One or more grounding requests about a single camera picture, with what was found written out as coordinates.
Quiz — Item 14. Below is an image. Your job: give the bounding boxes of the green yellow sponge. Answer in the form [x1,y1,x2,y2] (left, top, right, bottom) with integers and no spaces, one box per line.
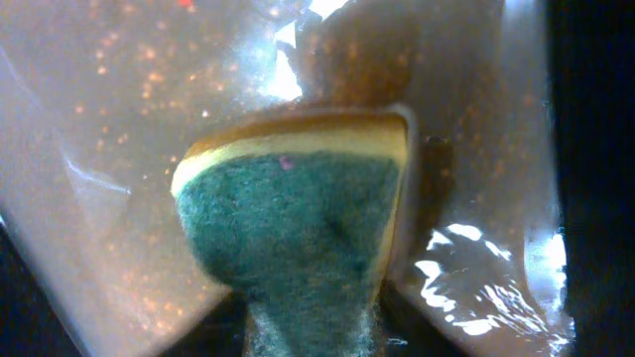
[171,112,408,357]

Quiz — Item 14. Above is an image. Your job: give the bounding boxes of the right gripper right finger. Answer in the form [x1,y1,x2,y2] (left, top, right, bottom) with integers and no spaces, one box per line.
[548,0,634,357]

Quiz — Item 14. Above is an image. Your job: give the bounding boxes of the black water tray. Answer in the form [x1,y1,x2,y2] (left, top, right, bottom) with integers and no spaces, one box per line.
[1,0,575,356]

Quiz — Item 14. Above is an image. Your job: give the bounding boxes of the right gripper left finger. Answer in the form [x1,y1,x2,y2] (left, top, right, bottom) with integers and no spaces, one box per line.
[1,223,81,357]

